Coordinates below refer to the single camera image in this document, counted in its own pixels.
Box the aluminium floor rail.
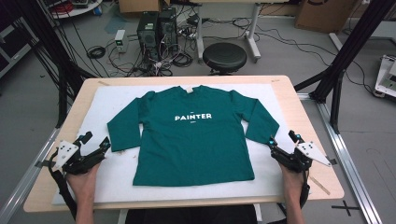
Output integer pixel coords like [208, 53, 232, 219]
[297, 91, 383, 224]
[0, 127, 62, 224]

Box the small cardboard box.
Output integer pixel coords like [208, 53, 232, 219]
[118, 0, 171, 14]

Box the tangle of cables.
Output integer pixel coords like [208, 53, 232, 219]
[106, 36, 194, 78]

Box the large cardboard box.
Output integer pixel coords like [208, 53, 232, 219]
[293, 0, 360, 34]

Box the black frame post with cables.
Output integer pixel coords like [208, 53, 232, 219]
[0, 0, 98, 129]

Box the thin wooden stick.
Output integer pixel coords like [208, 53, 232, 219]
[307, 174, 332, 197]

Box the black round stool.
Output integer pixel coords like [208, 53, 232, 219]
[202, 42, 248, 76]

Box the person's dark clothing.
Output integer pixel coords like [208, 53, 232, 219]
[124, 203, 260, 224]

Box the person's left hand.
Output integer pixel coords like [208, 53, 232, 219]
[65, 162, 102, 202]

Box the white foam mat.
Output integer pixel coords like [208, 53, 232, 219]
[50, 83, 312, 205]

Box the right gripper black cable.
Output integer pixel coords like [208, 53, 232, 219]
[299, 169, 312, 210]

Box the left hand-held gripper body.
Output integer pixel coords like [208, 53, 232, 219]
[53, 140, 106, 175]

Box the white machine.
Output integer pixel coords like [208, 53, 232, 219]
[373, 54, 396, 99]

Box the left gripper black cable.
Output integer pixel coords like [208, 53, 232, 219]
[47, 148, 78, 220]

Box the coil of black cable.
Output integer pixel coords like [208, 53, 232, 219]
[86, 45, 107, 61]

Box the black computer tower green sticker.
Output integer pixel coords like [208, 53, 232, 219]
[136, 11, 160, 61]

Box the person's right hand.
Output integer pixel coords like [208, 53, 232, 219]
[278, 163, 306, 201]

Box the white desk frame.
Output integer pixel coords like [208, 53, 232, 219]
[195, 0, 290, 63]

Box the green long-sleeve shirt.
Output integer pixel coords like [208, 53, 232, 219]
[106, 84, 280, 188]

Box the white box green light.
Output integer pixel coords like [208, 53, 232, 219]
[114, 29, 130, 53]

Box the round white table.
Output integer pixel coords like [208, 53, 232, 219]
[40, 0, 104, 20]

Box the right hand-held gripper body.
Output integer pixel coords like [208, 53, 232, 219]
[270, 141, 332, 174]

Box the long black floor cable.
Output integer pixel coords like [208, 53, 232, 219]
[205, 17, 376, 96]

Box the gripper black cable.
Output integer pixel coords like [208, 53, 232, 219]
[47, 148, 78, 220]
[299, 169, 312, 210]

